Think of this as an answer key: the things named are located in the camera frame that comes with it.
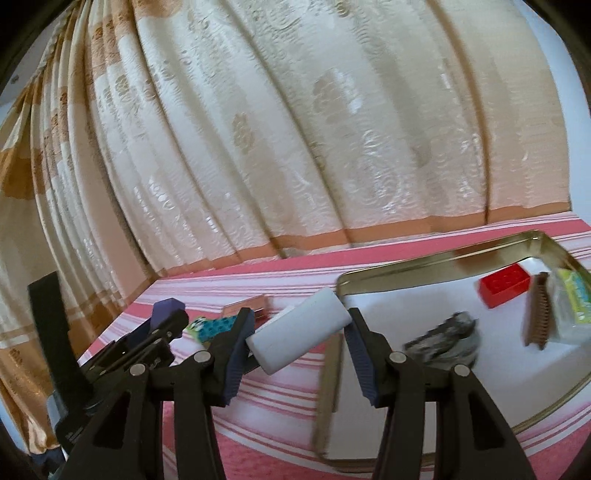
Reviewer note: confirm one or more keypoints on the grey camouflage cloth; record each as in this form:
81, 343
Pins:
443, 337

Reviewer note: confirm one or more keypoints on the cream floral curtain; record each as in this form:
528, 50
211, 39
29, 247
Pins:
277, 138

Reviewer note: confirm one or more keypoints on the rose gold compact case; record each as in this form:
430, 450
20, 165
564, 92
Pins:
251, 304

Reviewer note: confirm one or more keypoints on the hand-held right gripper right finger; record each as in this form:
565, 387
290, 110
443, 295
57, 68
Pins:
362, 360

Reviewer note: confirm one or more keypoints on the red building block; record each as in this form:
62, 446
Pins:
503, 284

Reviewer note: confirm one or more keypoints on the gold metal tin box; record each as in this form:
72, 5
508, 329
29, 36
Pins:
415, 274

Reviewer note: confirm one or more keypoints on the red white striped bed sheet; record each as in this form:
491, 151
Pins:
277, 392

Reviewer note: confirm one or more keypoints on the green white packet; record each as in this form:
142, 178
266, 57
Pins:
572, 300

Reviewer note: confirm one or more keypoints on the blue building block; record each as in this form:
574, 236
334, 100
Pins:
222, 326

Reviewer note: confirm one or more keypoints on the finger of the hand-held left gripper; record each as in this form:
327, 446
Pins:
178, 324
167, 308

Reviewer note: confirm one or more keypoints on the lime green printed block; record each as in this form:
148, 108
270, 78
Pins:
198, 328

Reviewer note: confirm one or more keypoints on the white paper lining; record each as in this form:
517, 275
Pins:
485, 392

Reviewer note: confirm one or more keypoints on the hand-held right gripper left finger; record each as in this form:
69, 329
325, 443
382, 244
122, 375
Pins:
233, 369

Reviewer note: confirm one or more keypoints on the long white box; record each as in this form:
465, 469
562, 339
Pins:
300, 330

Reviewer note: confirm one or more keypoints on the brown ribbed comb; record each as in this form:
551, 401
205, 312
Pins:
538, 314

